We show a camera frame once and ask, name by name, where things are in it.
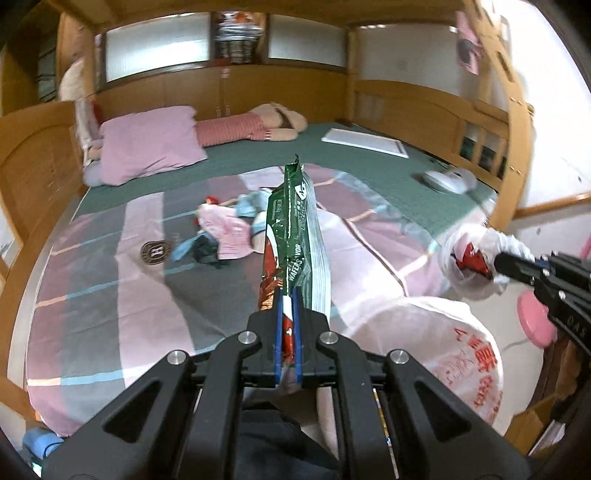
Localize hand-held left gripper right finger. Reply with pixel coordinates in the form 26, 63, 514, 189
293, 286, 532, 480

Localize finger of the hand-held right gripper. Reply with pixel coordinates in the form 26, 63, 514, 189
493, 251, 552, 289

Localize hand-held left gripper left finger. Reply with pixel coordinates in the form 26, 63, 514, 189
41, 288, 284, 480

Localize white plastic bag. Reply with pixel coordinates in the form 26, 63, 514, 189
442, 225, 536, 302

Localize red snack packet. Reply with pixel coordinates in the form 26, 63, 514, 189
454, 242, 494, 281

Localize green wafer wrapper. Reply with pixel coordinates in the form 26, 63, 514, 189
256, 154, 331, 370

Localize white printed bin liner bag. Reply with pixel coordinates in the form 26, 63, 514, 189
342, 296, 505, 446

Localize pink wrapper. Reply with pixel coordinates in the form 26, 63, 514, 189
196, 205, 254, 260

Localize pink stool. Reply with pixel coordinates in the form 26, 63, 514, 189
517, 291, 560, 348

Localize person's dark trousers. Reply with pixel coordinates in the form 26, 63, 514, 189
235, 406, 340, 480

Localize white handheld device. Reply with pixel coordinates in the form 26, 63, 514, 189
424, 168, 478, 195

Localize green sock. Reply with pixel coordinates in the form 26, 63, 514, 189
191, 242, 223, 269

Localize cardboard box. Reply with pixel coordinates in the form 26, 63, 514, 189
505, 392, 571, 455

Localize round dark badge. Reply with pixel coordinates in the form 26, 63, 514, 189
140, 240, 167, 266

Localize striped pink grey blanket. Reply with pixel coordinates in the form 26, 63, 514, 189
25, 164, 448, 437

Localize green bed sheet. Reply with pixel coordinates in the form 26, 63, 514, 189
78, 122, 499, 241

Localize white flat board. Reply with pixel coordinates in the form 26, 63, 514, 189
322, 127, 411, 159

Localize striped plush doll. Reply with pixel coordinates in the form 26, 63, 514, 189
196, 102, 309, 147

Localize pink pillow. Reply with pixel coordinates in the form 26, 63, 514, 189
99, 106, 208, 185

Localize lavender cushion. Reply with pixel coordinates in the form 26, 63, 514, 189
83, 159, 109, 186

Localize frosted glass window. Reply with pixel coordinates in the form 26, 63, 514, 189
268, 16, 347, 70
104, 14, 211, 83

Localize cluttered shelf niche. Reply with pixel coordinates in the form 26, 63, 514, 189
213, 11, 265, 65

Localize white plush toy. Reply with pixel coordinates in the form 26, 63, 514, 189
58, 60, 103, 162

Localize pink wall poster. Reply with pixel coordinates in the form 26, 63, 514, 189
455, 11, 483, 75

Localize wooden bed frame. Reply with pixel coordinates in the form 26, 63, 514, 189
0, 78, 536, 425

